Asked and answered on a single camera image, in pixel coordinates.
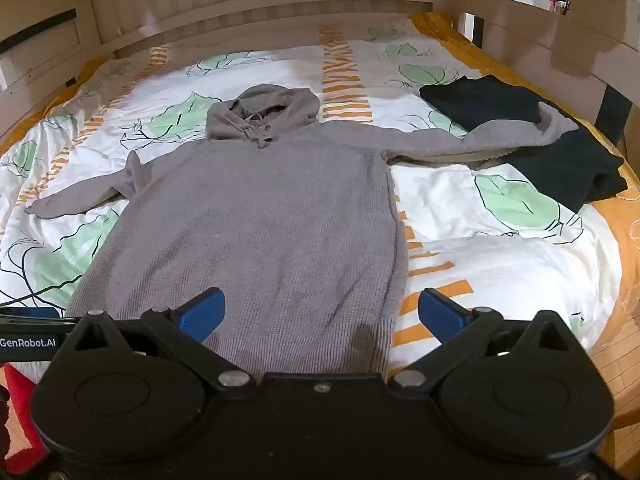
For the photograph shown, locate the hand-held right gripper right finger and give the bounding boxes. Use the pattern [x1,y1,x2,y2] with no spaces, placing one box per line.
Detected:
[389,287,581,390]

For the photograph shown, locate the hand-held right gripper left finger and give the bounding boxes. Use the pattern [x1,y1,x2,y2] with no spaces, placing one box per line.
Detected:
[64,287,256,390]

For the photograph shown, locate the grey knit hoodie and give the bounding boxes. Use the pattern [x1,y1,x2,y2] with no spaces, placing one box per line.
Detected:
[25,86,581,376]

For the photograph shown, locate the red cloth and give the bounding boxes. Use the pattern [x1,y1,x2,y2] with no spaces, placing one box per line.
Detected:
[0,364,51,471]

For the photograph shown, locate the leaf print white quilt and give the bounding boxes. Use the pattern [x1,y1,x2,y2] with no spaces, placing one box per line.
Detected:
[0,12,626,376]

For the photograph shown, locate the orange bed sheet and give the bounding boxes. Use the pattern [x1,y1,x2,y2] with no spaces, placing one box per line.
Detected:
[410,12,640,376]

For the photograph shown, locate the black folded garment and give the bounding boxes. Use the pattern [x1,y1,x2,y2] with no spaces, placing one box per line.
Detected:
[419,75,628,213]

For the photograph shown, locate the wooden bed frame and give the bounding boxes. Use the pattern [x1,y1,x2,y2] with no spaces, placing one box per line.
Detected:
[0,0,640,148]

